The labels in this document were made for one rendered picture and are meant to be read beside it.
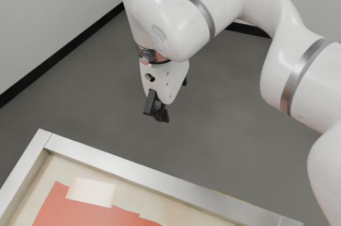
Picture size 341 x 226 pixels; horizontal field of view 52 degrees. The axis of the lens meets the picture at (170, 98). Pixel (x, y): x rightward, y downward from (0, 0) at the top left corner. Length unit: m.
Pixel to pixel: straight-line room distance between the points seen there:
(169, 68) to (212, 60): 2.98
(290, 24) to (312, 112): 0.09
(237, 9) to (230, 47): 3.32
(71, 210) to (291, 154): 2.12
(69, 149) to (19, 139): 2.12
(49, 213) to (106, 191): 0.13
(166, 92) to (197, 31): 0.19
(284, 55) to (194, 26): 0.12
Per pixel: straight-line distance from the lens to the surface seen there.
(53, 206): 0.80
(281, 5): 0.40
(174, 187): 0.69
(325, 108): 0.33
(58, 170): 0.82
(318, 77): 0.33
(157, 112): 0.60
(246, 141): 2.71
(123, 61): 3.52
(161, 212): 0.72
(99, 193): 0.77
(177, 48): 0.41
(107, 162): 0.74
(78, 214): 0.77
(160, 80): 0.55
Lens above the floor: 1.93
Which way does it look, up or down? 40 degrees down
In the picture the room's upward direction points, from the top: straight up
